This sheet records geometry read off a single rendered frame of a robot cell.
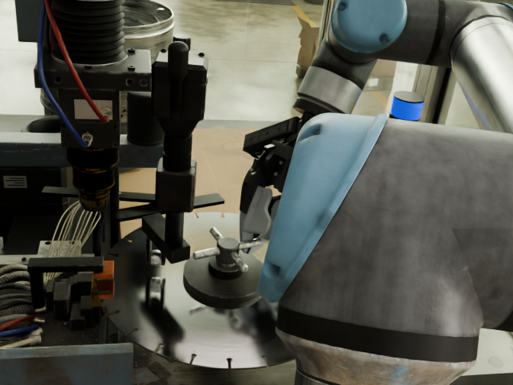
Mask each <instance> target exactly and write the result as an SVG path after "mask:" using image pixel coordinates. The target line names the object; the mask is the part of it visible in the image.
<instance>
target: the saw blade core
mask: <svg viewBox="0 0 513 385"><path fill-rule="evenodd" d="M195 214H196V216H197V218H196V217H195ZM195 214H194V213H189V214H184V227H183V238H184V239H185V240H186V241H187V242H188V243H189V245H190V246H191V250H190V257H191V256H192V254H193V253H194V252H196V251H202V250H205V249H209V248H216V247H217V241H216V240H215V238H214V237H213V236H212V235H211V233H210V232H209V230H210V228H212V227H215V228H216V229H217V230H218V231H219V232H220V234H221V235H222V236H223V237H224V238H234V239H236V240H237V241H238V242H240V214H237V213H229V212H224V213H223V215H224V217H223V218H222V217H221V212H196V213H195ZM146 239H147V236H146V234H145V233H144V232H143V231H142V229H141V227H139V228H138V229H136V230H134V231H132V232H131V233H129V234H128V235H126V236H124V238H122V239H121V240H120V241H118V242H117V243H116V244H115V245H114V246H113V247H112V248H111V249H110V251H109V252H108V254H106V255H105V258H104V260H113V261H114V278H113V279H100V280H99V281H97V292H98V299H99V302H100V304H101V306H102V308H103V310H104V312H105V314H106V315H108V319H109V320H110V321H111V323H112V324H113V325H114V326H115V327H116V328H117V329H118V330H119V331H120V332H121V333H122V334H123V335H125V336H127V338H129V339H130V340H132V342H134V343H135V344H137V345H139V346H141V347H142V348H144V349H146V350H148V351H150V352H152V353H154V352H155V351H156V350H157V349H158V348H159V346H160V345H163V347H161V348H160V349H159V350H158V351H157V352H156V354H157V355H159V356H161V357H163V358H167V359H169V360H171V361H176V362H179V363H182V364H187V365H189V364H190V361H191V359H192V355H195V356H196V357H194V360H193V362H192V366H195V367H203V368H210V369H218V370H228V361H227V360H228V359H229V360H231V370H249V369H257V368H263V367H266V363H265V361H264V360H263V359H262V357H265V358H266V362H267V364H268V366H269V367H271V366H275V365H278V364H283V363H286V362H289V361H293V360H295V359H294V357H293V356H292V354H291V353H290V351H289V350H288V348H287V347H286V346H285V345H284V343H283V342H282V340H281V339H280V337H279V336H278V335H277V334H276V321H277V315H278V309H279V301H278V302H276V303H274V302H268V300H267V299H266V298H263V297H261V296H260V295H258V296H257V297H255V298H253V299H251V300H248V301H246V302H240V303H233V304H224V303H217V302H211V301H208V300H206V299H203V298H201V297H199V296H196V295H195V294H194V293H193V292H192V291H190V290H189V288H188V287H187V286H186V284H185V282H184V279H183V269H184V265H185V263H186V261H187V260H184V261H181V262H178V263H175V264H171V263H170V262H169V261H168V260H167V259H166V264H165V266H163V265H159V266H156V265H152V264H151V259H150V264H146ZM115 255H117V257H116V256H115ZM107 292H110V293H107ZM116 312H119V313H116ZM112 313H113V314H112ZM133 330H137V331H136V332H132V331H133ZM130 333H131V334H130ZM128 334H129V335H128Z"/></svg>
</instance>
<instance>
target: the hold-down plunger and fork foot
mask: <svg viewBox="0 0 513 385"><path fill-rule="evenodd" d="M183 227H184V212H183V213H179V214H173V213H168V212H166V218H164V217H163V216H162V215H161V214H160V213H157V214H152V215H147V216H143V217H142V225H141V229H142V231H143V232H144V233H145V234H146V236H147V239H146V264H150V259H151V254H152V242H153V243H154V245H155V246H156V247H157V248H158V249H159V251H160V252H161V253H162V260H161V265H163V266H165V264H166V259H167V260H168V261H169V262H170V263H171V264H175V263H178V262H181V261H184V260H189V259H190V250H191V246H190V245H189V243H188V242H187V241H186V240H185V239H184V238H183Z"/></svg>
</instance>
